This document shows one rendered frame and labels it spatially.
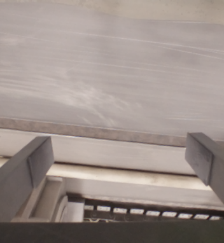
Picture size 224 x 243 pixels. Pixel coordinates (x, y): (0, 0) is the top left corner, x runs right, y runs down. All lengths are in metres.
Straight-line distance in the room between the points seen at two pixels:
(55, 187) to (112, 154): 0.18
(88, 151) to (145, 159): 0.15
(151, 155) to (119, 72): 0.24
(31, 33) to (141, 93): 0.21
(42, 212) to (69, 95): 0.29
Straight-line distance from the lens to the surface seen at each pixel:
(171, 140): 0.44
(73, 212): 0.66
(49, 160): 0.16
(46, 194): 0.51
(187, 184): 0.54
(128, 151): 0.45
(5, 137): 0.50
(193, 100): 0.37
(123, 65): 0.31
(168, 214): 0.78
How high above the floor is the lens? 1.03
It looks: 49 degrees down
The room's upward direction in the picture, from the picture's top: 176 degrees counter-clockwise
